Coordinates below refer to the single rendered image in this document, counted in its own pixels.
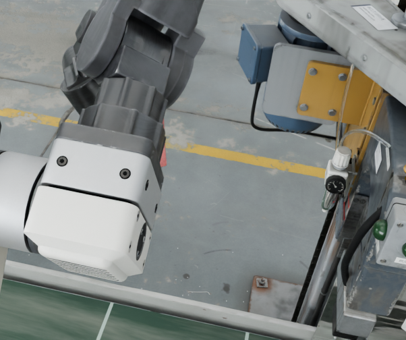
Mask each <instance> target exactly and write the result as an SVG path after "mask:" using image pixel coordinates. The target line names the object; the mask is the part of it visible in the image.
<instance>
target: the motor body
mask: <svg viewBox="0 0 406 340"><path fill-rule="evenodd" d="M277 27H278V28H279V30H280V31H281V33H282V34H283V36H284V37H285V38H286V40H287V41H288V43H289V44H293V45H300V46H305V47H311V48H316V49H324V50H328V51H335V50H334V49H333V48H332V47H330V46H329V45H328V44H326V43H325V42H324V41H323V40H321V39H320V38H319V37H317V36H316V35H315V34H314V33H313V32H311V31H310V30H308V29H307V28H306V27H305V26H302V25H300V24H298V23H296V22H294V21H293V20H292V19H291V18H290V17H289V14H288V13H287V12H286V11H285V10H284V9H282V11H281V12H280V14H279V22H278V26H277ZM335 52H336V51H335ZM264 114H265V116H266V118H267V120H268V121H269V122H270V123H271V124H273V126H275V127H277V128H279V129H280V130H283V131H286V132H291V133H296V134H303V133H308V132H312V131H314V130H316V129H318V128H319V127H320V126H321V125H322V124H321V123H314V122H311V121H304V120H300V119H293V118H288V117H282V116H278V115H271V114H267V113H265V112H264Z"/></svg>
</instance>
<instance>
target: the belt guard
mask: <svg viewBox="0 0 406 340"><path fill-rule="evenodd" d="M276 2H277V3H278V5H279V6H280V7H281V8H282V9H284V10H285V11H286V12H287V13H288V14H290V15H291V16H292V17H294V18H295V19H296V20H297V21H298V22H300V23H301V24H303V25H304V26H305V27H306V28H307V29H308V30H310V31H311V32H313V33H314V34H315V35H316V36H317V37H319V38H320V39H321V40H323V41H324V42H325V43H326V44H328V45H329V46H330V47H332V48H333V49H334V50H335V51H336V52H338V53H339V54H340V55H342V56H343V57H344V58H346V60H348V61H349V62H351V63H352V64H353V65H354V66H355V67H357V68H358V69H359V70H361V71H362V72H363V73H365V75H367V76H368V77H369V78H371V79H372V80H373V81H375V82H376V83H377V84H378V85H380V86H381V87H382V88H383V89H385V90H386V91H387V92H389V93H390V94H391V95H393V96H394V97H395V98H396V99H397V100H398V101H400V102H401V103H403V104H404V105H405V106H406V30H404V29H402V28H398V29H390V30H377V29H376V28H375V27H373V25H371V23H369V21H367V20H366V19H365V18H364V17H363V16H361V15H360V14H359V13H358V12H357V11H356V10H355V9H353V8H352V6H351V5H366V4H370V5H371V6H372V7H374V8H375V9H376V10H377V11H379V12H380V13H381V14H382V15H383V16H384V17H385V18H386V19H388V20H389V21H390V22H391V18H392V15H393V14H395V13H399V12H403V11H402V10H401V9H399V8H398V7H397V6H396V5H395V4H394V3H393V2H392V1H391V0H276ZM403 13H404V12H403Z"/></svg>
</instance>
